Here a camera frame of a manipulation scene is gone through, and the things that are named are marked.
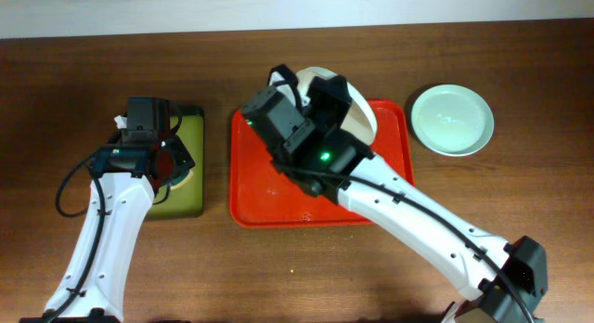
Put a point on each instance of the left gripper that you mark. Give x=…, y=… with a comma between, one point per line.
x=181, y=155

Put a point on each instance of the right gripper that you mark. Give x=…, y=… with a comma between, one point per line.
x=321, y=97

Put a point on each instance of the green and yellow sponge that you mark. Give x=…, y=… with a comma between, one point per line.
x=181, y=180

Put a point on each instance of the white plate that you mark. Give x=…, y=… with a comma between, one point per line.
x=360, y=119

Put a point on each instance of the light green plate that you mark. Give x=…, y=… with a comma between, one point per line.
x=452, y=120

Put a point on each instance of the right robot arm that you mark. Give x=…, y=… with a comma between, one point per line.
x=498, y=280

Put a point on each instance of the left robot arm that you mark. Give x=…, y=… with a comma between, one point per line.
x=145, y=156

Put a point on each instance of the black tray with soapy water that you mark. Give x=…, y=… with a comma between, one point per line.
x=186, y=201

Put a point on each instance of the red plastic tray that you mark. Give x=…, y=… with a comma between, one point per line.
x=260, y=197

